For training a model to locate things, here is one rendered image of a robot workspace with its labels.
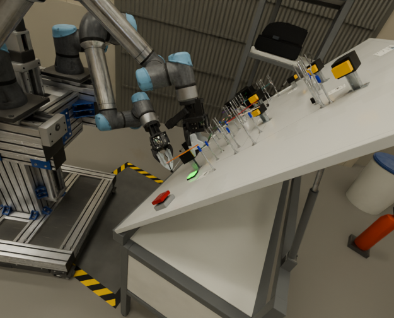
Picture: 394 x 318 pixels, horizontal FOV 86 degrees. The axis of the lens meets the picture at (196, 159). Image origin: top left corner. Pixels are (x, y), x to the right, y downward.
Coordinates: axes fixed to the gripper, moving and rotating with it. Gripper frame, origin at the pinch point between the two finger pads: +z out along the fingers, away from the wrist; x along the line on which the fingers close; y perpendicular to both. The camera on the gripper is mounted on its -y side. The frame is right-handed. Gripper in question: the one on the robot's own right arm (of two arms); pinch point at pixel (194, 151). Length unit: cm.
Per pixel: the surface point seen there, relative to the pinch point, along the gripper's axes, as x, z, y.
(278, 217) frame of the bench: 29, 53, 28
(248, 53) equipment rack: 91, -35, 14
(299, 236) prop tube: -17.9, 23.3, 35.4
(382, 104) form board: -24, -15, 50
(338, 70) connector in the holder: -9, -21, 46
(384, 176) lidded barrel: 193, 118, 136
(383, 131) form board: -35, -13, 47
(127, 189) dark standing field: 75, 62, -115
